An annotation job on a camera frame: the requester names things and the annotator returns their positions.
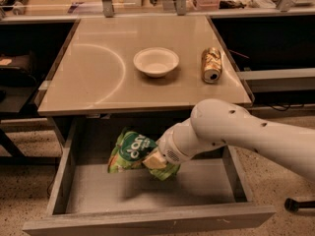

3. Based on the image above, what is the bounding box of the open grey drawer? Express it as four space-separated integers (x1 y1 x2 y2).
23 118 275 236

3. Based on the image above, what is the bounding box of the black device on shelf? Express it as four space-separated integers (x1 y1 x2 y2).
0 0 29 15

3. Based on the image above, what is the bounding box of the white bowl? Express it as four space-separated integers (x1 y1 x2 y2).
133 47 179 78

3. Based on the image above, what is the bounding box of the green rice chip bag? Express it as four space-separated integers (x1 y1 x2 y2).
107 128 180 181

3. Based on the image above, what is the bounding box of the gold soda can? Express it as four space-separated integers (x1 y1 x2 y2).
201 47 222 84

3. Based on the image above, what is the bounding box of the black chair base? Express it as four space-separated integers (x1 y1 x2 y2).
284 198 315 212

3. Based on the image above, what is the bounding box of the grey counter cabinet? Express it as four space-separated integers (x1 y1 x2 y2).
33 15 256 146

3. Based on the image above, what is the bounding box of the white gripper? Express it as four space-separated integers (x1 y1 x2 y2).
143 128 194 169

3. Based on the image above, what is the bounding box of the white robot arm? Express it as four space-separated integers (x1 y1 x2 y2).
144 99 315 182

